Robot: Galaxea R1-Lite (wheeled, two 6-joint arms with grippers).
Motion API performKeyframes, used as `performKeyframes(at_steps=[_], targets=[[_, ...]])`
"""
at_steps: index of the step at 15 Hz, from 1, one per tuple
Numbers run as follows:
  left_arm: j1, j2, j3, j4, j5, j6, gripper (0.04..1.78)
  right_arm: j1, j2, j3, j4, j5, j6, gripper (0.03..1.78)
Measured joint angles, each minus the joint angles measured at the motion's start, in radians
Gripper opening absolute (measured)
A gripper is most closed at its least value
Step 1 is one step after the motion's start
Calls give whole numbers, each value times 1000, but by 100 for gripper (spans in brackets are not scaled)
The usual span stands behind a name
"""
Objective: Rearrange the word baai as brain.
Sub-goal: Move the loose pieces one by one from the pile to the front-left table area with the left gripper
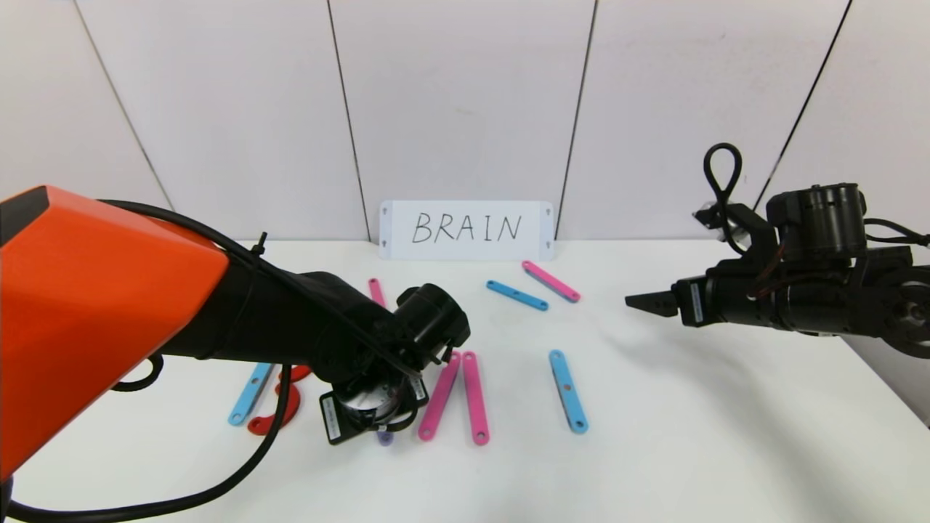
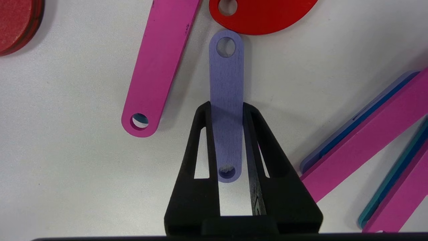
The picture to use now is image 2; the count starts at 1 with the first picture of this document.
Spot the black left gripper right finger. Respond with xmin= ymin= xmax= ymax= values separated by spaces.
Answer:
xmin=242 ymin=102 xmax=324 ymax=235

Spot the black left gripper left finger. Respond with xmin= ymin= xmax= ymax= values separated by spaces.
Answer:
xmin=164 ymin=101 xmax=220 ymax=235

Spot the purple short bar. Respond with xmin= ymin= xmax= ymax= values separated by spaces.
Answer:
xmin=209 ymin=30 xmax=244 ymax=183

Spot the pink bar with holes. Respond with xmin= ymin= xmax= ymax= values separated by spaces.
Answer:
xmin=358 ymin=117 xmax=428 ymax=233
xmin=299 ymin=67 xmax=428 ymax=203
xmin=121 ymin=0 xmax=201 ymax=138

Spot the red curved letter piece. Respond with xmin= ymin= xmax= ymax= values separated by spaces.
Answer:
xmin=209 ymin=0 xmax=319 ymax=35
xmin=0 ymin=0 xmax=45 ymax=57

